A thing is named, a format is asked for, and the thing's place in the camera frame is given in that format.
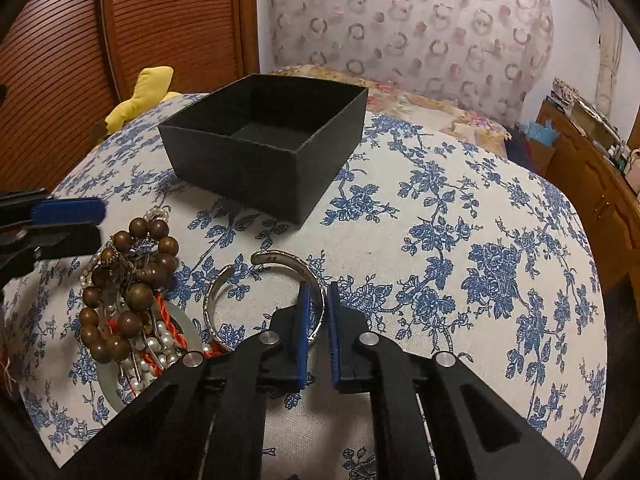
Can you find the blue paper bag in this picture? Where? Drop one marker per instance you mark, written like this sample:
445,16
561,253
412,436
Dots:
544,134

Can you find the blue floral white cloth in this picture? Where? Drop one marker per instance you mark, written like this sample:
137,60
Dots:
443,246

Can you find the yellow Pikachu plush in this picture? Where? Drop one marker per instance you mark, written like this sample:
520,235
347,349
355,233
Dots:
152,87

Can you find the wooden side cabinet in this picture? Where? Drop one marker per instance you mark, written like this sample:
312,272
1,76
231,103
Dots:
605,204

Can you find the brown louvered wardrobe door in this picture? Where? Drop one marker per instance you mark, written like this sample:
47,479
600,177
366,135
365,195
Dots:
65,64

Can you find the floral quilt on bed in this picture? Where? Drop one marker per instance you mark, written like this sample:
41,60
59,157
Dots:
389,100

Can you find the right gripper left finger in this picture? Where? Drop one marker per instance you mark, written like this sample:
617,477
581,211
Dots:
276,359

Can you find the black square jewelry box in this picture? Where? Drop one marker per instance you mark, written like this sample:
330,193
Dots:
273,143

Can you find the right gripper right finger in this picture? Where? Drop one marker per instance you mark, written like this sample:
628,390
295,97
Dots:
361,361

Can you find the pink circle pattern curtain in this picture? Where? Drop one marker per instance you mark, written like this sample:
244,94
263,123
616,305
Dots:
481,55

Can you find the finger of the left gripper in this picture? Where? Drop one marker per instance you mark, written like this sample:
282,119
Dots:
22,249
40,208

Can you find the dark blue bed sheet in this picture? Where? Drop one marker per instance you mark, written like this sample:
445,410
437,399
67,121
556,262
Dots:
519,152

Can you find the pale jade bangle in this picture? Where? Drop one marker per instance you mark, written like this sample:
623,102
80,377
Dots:
118,394

